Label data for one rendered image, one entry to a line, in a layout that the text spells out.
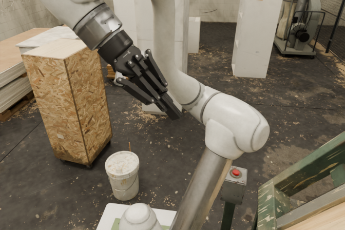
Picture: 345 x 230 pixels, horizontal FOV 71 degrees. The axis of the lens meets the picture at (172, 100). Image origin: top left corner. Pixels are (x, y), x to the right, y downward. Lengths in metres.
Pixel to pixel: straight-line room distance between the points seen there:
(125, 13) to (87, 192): 3.29
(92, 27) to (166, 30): 0.19
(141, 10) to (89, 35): 2.44
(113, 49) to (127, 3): 4.28
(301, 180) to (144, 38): 2.26
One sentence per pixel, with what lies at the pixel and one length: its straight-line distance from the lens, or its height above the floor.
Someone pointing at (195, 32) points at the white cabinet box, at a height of 0.48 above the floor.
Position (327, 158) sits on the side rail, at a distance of 1.34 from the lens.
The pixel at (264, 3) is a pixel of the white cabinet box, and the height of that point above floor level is 1.29.
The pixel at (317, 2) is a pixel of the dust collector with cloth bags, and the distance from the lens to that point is 6.31.
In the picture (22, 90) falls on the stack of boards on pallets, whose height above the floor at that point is 0.24.
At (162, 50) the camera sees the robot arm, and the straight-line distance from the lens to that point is 0.65.
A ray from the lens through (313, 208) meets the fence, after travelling 1.21.
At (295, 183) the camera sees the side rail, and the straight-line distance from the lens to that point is 1.44.
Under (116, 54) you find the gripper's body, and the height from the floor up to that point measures 1.78.
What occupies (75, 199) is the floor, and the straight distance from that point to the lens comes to 2.60.
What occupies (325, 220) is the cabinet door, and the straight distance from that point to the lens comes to 1.18.
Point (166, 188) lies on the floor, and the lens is 2.52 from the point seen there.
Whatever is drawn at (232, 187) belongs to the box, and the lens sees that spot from 1.41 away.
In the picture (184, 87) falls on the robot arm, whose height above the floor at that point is 1.59.
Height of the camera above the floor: 1.95
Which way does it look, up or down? 31 degrees down
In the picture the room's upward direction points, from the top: straight up
